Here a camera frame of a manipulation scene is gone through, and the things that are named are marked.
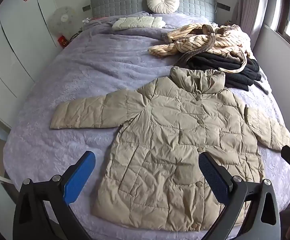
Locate beige striped fleece robe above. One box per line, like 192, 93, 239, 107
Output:
148, 23, 253, 73

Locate white wardrobe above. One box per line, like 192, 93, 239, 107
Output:
0, 0, 60, 128

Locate beige puffer jacket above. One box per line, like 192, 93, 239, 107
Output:
50, 66, 290, 232

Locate round cream cushion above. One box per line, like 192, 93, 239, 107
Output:
147, 0, 180, 14

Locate grey quilted headboard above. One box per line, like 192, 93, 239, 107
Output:
90, 0, 217, 23

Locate grey garment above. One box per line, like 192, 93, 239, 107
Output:
255, 70, 270, 95

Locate purple embossed blanket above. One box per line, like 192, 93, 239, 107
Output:
3, 11, 290, 240

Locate white electric fan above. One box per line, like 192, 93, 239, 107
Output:
50, 7, 77, 34

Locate cream folded puffer garment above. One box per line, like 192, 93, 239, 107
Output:
112, 16, 166, 30

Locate pale curtain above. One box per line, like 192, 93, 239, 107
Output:
231, 0, 273, 52

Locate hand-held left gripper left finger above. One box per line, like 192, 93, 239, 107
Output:
13, 150, 96, 240

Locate black fleece clothes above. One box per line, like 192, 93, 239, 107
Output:
185, 52, 261, 92

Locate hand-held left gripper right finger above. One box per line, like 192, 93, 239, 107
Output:
199, 151, 282, 240

